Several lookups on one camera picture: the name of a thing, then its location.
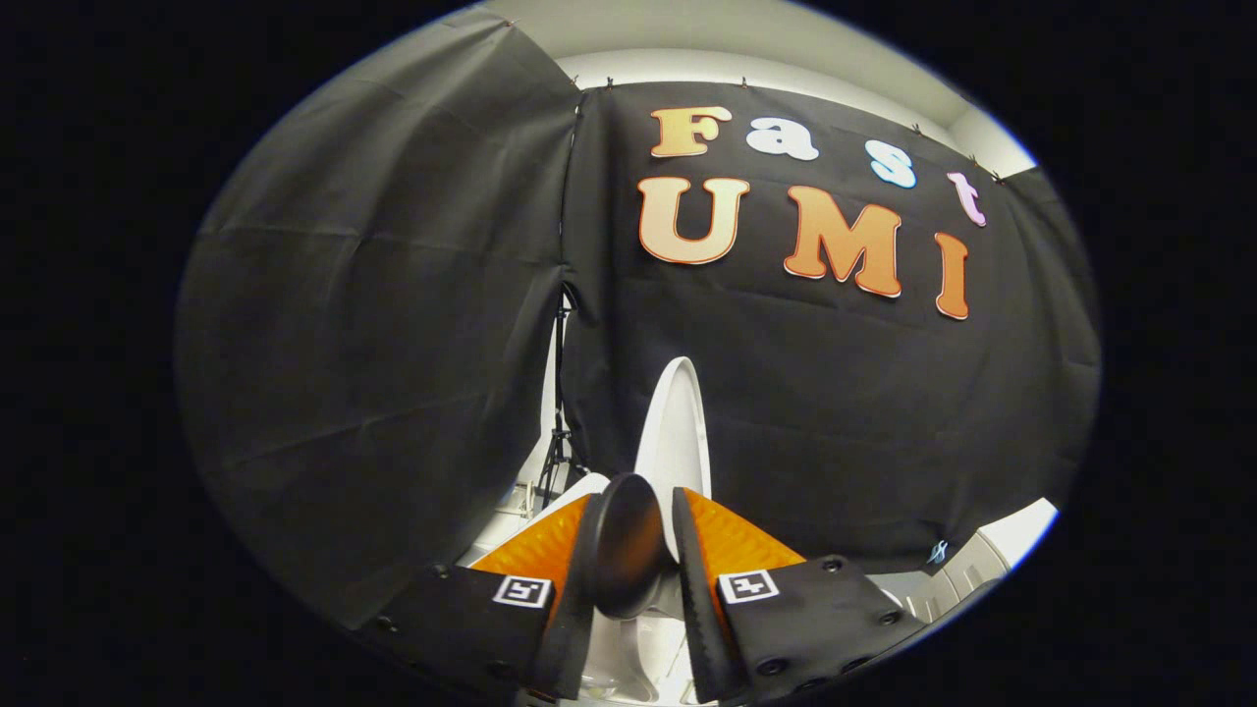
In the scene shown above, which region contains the black backdrop cloth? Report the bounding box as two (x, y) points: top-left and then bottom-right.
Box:
(175, 5), (1101, 639)

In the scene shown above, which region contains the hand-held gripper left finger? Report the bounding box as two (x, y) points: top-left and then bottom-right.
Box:
(363, 491), (602, 703)

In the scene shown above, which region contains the white drawer cabinet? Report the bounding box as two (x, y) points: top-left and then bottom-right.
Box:
(874, 498), (1062, 629)

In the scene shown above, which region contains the black tripod stand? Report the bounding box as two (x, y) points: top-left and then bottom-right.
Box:
(535, 285), (590, 512)

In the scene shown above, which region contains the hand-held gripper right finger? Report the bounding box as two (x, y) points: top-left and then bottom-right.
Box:
(671, 486), (929, 706)

